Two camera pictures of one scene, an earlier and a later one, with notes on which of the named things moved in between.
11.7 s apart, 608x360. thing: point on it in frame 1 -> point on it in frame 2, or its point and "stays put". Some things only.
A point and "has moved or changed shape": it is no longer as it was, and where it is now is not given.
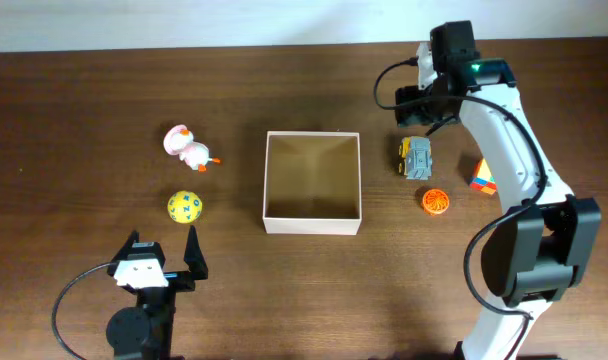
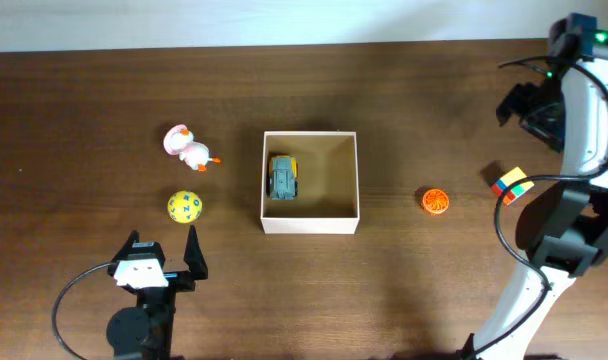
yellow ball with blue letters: [184, 207] stays put
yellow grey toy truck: [415, 153] -> [282, 179]
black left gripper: [192, 254] stays put
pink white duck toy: [178, 140] stays put
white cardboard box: [312, 183] stays put
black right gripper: [410, 113] -> [551, 133]
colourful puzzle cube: [482, 179] has moved or changed shape
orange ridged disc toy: [435, 201] stays put
